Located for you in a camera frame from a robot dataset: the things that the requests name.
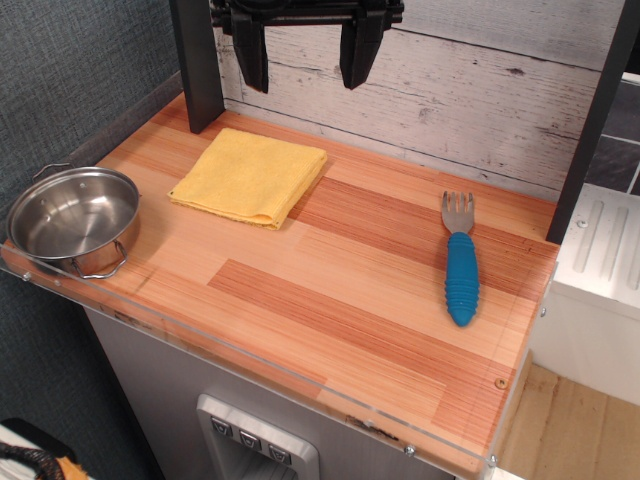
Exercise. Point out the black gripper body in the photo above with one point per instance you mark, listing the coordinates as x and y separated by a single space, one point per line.
302 13

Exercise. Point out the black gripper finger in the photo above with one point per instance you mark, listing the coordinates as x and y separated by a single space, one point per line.
360 41
250 49

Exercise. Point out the blue handled metal fork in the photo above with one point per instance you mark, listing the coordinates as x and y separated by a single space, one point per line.
462 273

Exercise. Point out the yellow folded cloth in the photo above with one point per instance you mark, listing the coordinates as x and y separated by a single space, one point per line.
249 178

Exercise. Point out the small steel pot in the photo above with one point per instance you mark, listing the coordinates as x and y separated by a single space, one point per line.
81 220

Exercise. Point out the white toy sink unit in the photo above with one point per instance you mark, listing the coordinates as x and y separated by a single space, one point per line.
588 326

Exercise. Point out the silver dispenser panel with buttons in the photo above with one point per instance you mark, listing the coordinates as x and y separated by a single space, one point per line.
242 446

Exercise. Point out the black orange bag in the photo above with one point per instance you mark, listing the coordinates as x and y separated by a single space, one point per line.
28 452

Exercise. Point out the dark left shelf post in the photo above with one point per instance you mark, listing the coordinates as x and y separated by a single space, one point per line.
198 61

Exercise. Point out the dark shelf post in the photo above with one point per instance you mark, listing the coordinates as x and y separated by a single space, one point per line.
619 53
198 61

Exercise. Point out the dark right shelf post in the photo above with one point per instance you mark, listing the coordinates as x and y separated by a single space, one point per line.
619 53

